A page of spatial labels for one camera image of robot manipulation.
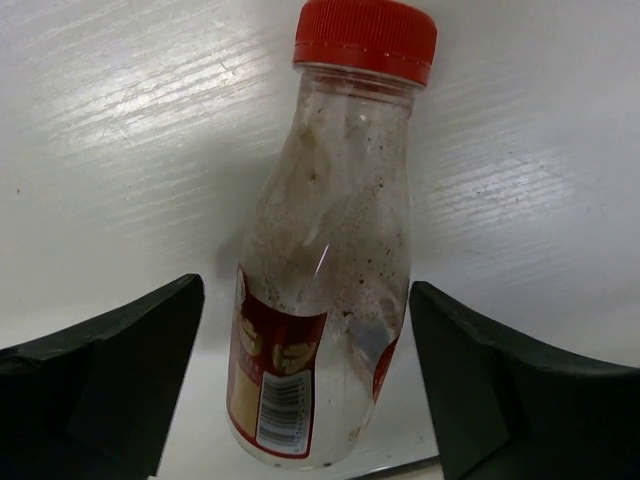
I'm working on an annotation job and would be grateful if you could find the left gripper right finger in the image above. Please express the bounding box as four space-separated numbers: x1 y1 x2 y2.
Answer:
409 282 639 480

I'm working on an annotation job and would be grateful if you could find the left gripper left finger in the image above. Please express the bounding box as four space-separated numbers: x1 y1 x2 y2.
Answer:
1 274 204 479

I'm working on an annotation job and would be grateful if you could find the red cap bottle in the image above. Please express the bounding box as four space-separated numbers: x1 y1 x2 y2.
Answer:
226 1 437 470

